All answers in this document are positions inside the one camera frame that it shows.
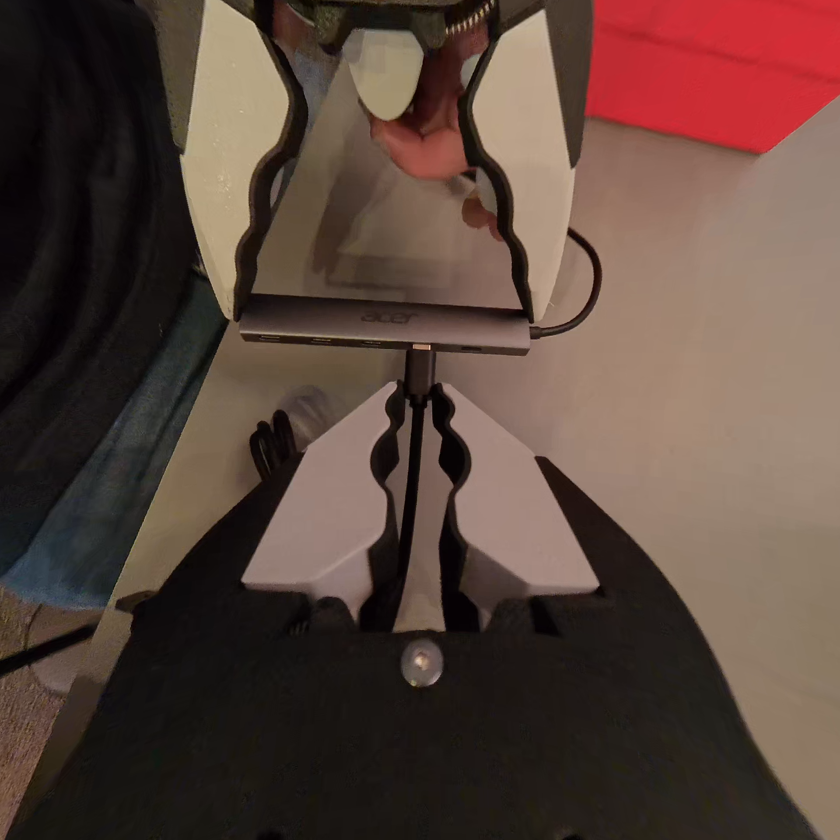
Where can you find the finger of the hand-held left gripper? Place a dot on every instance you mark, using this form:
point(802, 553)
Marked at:
point(230, 158)
point(532, 158)

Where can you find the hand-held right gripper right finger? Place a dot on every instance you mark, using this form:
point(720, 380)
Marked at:
point(525, 525)

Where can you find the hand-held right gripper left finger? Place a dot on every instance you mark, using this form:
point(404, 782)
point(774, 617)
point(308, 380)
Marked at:
point(322, 525)

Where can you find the red plastic bin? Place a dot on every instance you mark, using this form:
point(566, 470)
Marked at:
point(709, 66)

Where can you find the grey usb hub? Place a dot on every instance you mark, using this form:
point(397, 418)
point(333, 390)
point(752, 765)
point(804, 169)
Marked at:
point(381, 326)

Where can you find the person's jeans leg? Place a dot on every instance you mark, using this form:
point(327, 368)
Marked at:
point(131, 446)

